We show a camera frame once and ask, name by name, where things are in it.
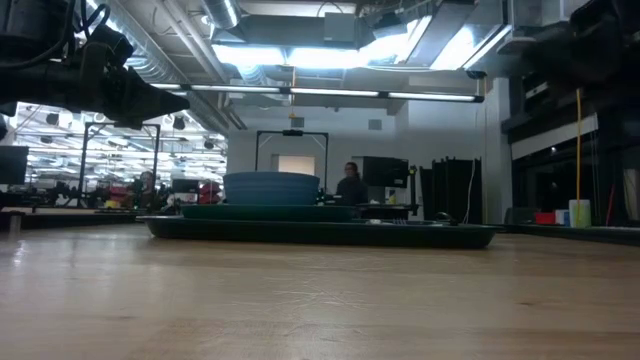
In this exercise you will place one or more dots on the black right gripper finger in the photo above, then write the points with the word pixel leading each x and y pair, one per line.
pixel 552 62

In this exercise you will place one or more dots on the black curtain partition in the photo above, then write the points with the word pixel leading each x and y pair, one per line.
pixel 450 187

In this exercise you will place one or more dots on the green plastic plate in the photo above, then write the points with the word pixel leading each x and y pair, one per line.
pixel 270 213

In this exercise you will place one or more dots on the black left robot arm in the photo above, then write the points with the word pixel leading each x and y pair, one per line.
pixel 25 25

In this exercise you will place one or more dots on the long ceiling tube light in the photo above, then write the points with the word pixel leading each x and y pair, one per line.
pixel 330 92

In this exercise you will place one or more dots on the blue plastic bowl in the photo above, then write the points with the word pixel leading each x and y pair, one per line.
pixel 270 189

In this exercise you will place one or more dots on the dark green serving tray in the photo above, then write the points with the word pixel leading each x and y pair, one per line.
pixel 320 234

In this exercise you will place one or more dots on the black monitor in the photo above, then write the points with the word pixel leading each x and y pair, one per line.
pixel 387 171
pixel 12 165

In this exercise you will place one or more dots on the grey ceiling-mounted box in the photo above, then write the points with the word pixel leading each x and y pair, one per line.
pixel 345 27

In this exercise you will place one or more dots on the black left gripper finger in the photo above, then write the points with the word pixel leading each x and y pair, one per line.
pixel 140 102

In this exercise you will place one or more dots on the metal fork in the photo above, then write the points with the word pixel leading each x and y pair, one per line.
pixel 400 221

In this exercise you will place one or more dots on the person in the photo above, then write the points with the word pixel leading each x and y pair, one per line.
pixel 146 185
pixel 351 190

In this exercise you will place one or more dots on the pale green paper cup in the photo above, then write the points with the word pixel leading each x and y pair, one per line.
pixel 580 214

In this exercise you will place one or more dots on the red box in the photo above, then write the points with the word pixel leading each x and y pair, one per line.
pixel 545 218

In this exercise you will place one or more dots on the white and blue box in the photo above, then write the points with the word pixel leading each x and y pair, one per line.
pixel 562 217

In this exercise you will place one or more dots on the round silver air duct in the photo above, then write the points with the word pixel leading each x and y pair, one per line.
pixel 222 12

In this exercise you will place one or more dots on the black ceiling camera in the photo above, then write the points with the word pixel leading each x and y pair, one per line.
pixel 475 74

